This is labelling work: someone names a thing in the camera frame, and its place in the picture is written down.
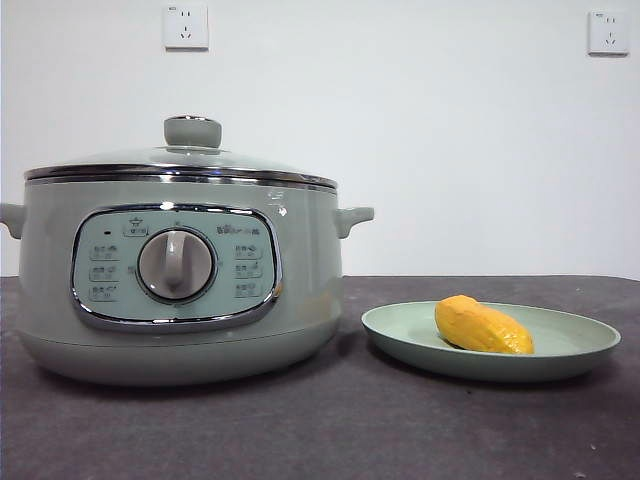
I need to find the glass lid with green knob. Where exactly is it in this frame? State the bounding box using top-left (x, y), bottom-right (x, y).
top-left (23, 114), bottom-right (338, 192)

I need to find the yellow corn cob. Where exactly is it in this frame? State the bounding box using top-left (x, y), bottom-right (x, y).
top-left (434, 294), bottom-right (536, 356)

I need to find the pale green round plate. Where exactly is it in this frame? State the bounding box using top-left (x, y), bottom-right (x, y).
top-left (360, 300), bottom-right (623, 384)

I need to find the pale green electric steamer pot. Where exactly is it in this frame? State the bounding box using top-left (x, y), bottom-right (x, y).
top-left (0, 179), bottom-right (376, 387)

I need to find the white wall power socket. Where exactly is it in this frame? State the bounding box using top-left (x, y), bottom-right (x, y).
top-left (164, 2), bottom-right (210, 52)
top-left (587, 9), bottom-right (631, 57)

